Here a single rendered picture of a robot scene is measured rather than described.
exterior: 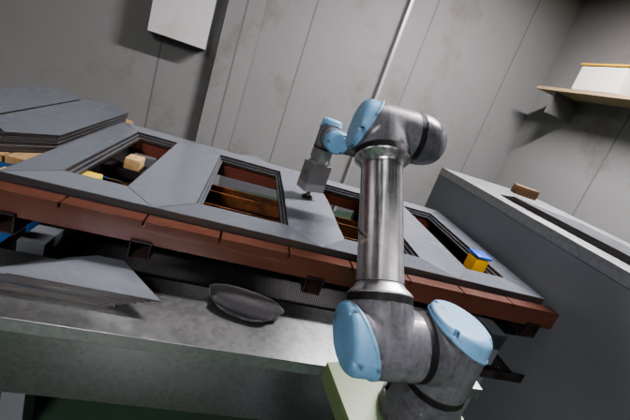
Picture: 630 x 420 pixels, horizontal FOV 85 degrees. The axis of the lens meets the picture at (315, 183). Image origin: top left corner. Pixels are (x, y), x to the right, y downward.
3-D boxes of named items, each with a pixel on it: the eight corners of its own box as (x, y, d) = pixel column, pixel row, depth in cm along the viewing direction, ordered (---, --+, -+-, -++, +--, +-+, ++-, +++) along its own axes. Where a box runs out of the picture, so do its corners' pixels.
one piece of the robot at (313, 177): (323, 151, 133) (309, 189, 137) (304, 146, 128) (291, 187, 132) (337, 159, 125) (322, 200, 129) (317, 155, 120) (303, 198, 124)
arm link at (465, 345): (483, 409, 59) (517, 347, 55) (413, 404, 56) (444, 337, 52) (446, 353, 70) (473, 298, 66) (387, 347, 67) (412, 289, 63)
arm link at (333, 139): (363, 137, 109) (353, 131, 120) (330, 128, 107) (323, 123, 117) (355, 160, 112) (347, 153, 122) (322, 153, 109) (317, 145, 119)
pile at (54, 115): (45, 96, 165) (47, 83, 163) (134, 121, 174) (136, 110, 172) (-136, 120, 90) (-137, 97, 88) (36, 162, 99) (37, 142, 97)
